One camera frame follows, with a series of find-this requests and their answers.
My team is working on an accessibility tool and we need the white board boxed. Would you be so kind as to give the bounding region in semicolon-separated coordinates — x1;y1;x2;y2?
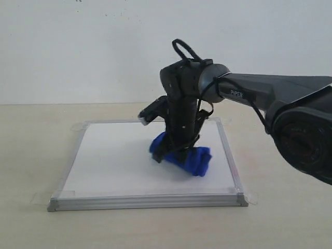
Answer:
47;118;248;212

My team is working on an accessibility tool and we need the clear tape front right corner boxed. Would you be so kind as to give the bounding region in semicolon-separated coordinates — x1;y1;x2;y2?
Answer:
230;188;258;207

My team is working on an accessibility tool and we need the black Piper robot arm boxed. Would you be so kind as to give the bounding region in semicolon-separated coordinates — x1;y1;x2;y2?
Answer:
153;61;331;184

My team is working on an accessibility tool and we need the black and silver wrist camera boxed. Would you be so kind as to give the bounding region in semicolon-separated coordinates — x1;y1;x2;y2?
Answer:
138;95;168;126

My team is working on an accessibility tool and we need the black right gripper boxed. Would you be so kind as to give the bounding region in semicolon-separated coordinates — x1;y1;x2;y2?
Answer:
151;106;210;163

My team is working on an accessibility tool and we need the blue cloth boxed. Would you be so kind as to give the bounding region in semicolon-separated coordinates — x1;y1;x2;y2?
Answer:
149;132;212;177

